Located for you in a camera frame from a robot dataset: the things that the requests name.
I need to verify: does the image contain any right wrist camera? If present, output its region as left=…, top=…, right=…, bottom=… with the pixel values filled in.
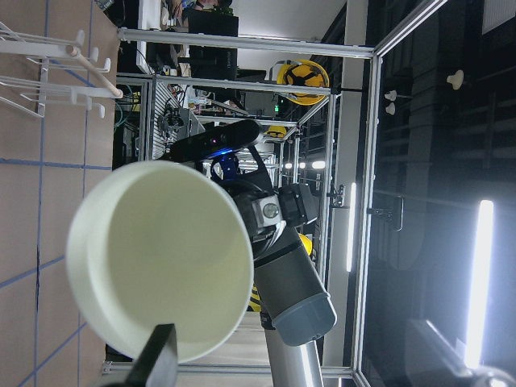
left=162, top=119, right=263, bottom=163

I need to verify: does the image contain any white plastic cup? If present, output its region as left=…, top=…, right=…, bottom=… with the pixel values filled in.
left=65, top=161, right=253, bottom=363

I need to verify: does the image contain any white wire cup rack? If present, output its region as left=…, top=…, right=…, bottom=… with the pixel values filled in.
left=0, top=22, right=124, bottom=120

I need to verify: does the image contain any yellow hard hat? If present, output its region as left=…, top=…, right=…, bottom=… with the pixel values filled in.
left=276, top=60, right=330, bottom=106

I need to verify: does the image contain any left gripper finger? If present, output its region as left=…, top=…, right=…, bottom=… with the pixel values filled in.
left=120, top=323, right=178, bottom=387

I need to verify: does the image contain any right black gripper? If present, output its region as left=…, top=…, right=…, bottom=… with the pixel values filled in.
left=233, top=183, right=318, bottom=242

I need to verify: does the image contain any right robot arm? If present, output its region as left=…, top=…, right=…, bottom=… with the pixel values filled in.
left=221, top=177, right=336, bottom=386

